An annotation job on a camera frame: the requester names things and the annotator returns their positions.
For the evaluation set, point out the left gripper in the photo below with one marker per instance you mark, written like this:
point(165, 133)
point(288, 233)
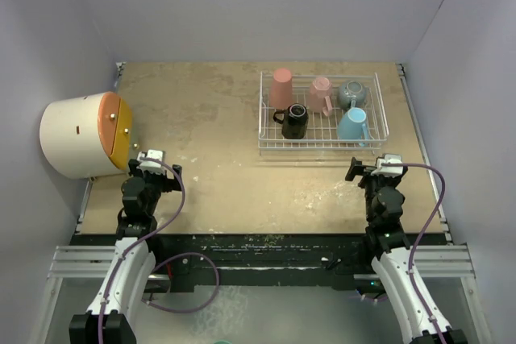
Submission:
point(168, 184)

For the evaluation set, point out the aluminium frame rail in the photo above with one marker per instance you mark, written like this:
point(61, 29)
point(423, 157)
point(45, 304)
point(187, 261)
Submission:
point(204, 117)

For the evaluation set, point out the salmon pink tumbler cup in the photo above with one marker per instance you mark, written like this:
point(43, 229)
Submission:
point(281, 89)

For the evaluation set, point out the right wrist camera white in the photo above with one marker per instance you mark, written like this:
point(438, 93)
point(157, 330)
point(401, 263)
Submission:
point(388, 165)

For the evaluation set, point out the grey glazed mug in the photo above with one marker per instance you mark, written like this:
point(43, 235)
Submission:
point(351, 94)

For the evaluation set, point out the white wire dish rack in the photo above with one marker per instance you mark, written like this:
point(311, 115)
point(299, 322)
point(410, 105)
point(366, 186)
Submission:
point(322, 131)

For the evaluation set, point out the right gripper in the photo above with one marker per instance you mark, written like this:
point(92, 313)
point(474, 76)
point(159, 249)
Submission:
point(364, 171)

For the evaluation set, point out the black faceted mug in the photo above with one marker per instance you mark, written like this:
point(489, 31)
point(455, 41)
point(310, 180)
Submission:
point(293, 121)

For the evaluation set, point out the cream cylindrical container orange lid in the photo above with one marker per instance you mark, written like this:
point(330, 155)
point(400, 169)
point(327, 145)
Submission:
point(90, 136)

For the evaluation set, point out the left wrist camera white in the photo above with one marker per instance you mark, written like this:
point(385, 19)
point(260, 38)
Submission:
point(151, 161)

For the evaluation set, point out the light blue mug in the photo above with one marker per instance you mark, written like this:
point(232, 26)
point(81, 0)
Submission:
point(353, 126)

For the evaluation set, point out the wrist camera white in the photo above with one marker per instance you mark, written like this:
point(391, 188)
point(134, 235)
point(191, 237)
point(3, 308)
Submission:
point(388, 165)
point(151, 161)

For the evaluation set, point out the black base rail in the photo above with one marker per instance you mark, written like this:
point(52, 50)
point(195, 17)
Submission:
point(336, 261)

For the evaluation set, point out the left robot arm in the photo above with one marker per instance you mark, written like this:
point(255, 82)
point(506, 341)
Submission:
point(110, 316)

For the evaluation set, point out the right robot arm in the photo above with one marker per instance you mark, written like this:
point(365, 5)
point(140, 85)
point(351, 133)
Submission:
point(392, 255)

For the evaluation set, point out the pink faceted mug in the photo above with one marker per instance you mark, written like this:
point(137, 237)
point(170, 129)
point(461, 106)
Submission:
point(319, 99)

